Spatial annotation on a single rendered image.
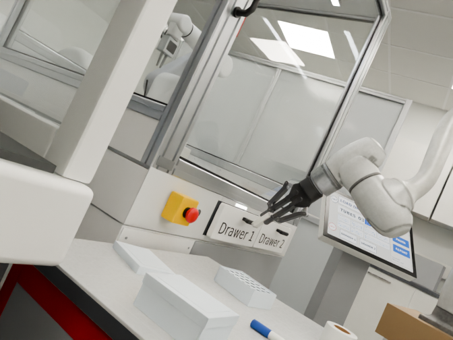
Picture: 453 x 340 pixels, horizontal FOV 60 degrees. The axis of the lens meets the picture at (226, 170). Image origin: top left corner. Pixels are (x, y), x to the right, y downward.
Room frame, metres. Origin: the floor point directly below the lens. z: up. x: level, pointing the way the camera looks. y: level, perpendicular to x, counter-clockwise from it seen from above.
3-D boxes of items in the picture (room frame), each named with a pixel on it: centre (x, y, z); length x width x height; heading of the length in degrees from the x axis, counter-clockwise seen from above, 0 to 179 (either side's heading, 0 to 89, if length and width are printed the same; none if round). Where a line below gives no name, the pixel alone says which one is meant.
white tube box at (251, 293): (0.93, -0.15, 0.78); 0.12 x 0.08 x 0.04; 42
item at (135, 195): (1.59, 0.28, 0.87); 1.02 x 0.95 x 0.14; 147
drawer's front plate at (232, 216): (1.28, -0.11, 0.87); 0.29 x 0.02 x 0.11; 147
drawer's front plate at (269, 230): (1.55, -0.27, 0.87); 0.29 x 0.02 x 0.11; 147
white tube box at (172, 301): (0.59, -0.03, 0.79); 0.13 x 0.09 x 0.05; 56
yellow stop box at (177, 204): (1.00, 0.06, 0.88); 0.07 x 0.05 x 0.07; 147
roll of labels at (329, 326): (0.86, -0.37, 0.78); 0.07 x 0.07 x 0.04
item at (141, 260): (0.81, 0.08, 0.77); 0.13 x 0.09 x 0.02; 39
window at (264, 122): (1.34, -0.10, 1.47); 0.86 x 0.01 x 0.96; 147
